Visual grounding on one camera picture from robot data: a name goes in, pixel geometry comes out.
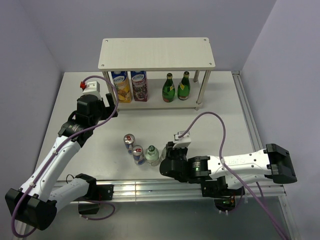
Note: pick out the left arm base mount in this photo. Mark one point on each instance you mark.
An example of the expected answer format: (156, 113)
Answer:
(90, 205)

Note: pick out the white two-tier shelf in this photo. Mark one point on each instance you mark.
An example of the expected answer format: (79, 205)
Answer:
(159, 56)

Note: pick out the clear bottle green cap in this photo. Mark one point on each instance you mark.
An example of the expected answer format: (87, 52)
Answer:
(152, 156)
(163, 153)

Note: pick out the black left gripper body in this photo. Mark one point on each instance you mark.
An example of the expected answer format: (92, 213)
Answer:
(103, 112)

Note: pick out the aluminium rail frame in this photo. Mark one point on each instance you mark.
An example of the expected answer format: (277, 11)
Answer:
(220, 177)

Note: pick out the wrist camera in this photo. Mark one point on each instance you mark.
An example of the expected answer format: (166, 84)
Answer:
(91, 88)
(181, 140)

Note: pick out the green glass bottle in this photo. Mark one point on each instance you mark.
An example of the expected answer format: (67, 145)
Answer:
(168, 89)
(184, 87)

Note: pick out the pineapple juice carton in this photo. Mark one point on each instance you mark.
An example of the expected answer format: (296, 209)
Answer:
(121, 82)

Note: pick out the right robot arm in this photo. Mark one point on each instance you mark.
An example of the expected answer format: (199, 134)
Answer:
(273, 162)

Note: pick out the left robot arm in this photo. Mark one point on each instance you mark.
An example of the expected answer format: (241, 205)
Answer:
(36, 203)

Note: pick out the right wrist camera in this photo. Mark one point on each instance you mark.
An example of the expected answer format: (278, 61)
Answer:
(181, 140)

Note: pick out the red grape juice carton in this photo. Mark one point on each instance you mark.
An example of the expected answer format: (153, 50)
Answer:
(139, 85)

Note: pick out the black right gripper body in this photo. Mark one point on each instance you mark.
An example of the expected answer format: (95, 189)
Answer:
(179, 154)

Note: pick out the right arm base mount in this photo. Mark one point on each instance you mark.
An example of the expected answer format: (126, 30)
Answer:
(224, 198)

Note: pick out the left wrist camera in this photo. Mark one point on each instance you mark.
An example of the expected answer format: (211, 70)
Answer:
(91, 88)

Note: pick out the silver blue energy can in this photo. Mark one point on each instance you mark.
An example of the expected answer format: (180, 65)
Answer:
(138, 155)
(129, 141)

